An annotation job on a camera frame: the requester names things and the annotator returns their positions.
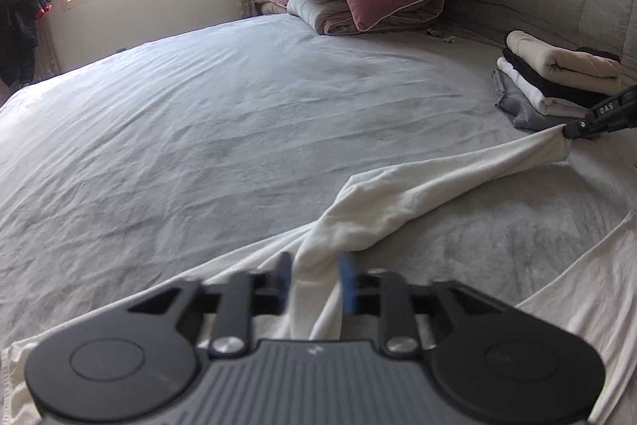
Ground white long pants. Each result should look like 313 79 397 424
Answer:
1 125 636 424

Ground white folded garment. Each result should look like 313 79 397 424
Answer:
496 56 586 118

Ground beige folded garment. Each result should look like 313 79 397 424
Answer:
505 30 623 95

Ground black folded garment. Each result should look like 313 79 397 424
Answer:
502 47 620 109

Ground grey folded sweater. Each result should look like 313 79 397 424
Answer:
491 69 574 131

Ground grey bed sheet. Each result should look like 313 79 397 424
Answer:
0 13 637 356

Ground small brown trinket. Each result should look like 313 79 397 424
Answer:
425 28 457 44

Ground folded grey pink duvet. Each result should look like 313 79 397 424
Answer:
255 0 445 35

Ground dark hanging jacket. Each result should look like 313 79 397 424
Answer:
1 0 52 87

